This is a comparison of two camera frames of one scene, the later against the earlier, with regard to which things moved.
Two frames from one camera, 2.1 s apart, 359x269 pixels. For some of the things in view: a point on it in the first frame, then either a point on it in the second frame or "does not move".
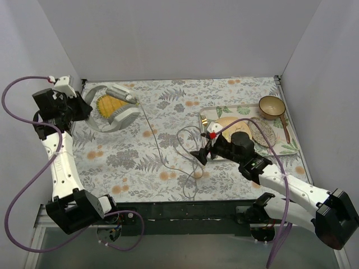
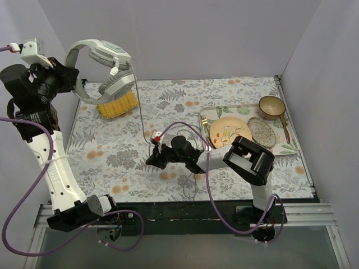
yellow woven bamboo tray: (107, 105) does not move
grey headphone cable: (178, 146) -> (149, 142)
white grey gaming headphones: (126, 116) -> (117, 83)
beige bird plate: (239, 126) does not move
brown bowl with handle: (271, 107) does not move
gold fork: (204, 120) does not move
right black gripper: (210, 149) -> (160, 156)
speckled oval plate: (257, 134) does not move
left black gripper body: (79, 105) -> (68, 79)
